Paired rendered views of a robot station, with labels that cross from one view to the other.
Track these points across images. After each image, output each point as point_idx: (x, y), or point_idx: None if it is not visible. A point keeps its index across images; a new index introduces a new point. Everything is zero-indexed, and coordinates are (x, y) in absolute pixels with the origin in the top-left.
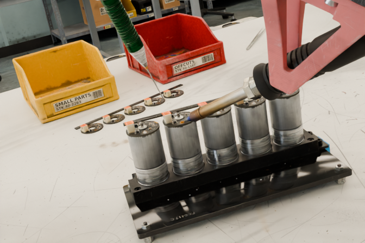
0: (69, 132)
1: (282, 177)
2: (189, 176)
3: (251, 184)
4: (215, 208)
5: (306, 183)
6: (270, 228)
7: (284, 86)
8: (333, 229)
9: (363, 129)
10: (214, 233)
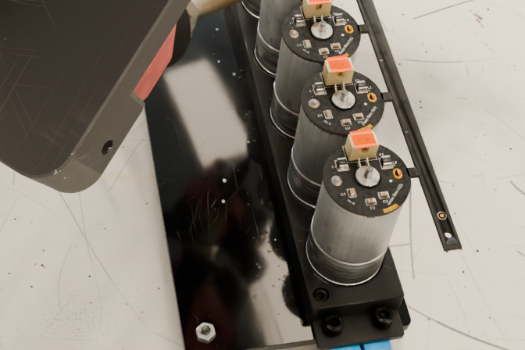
0: None
1: (219, 219)
2: (247, 49)
3: (212, 162)
4: (152, 92)
5: (174, 253)
6: (94, 183)
7: None
8: (42, 277)
9: None
10: None
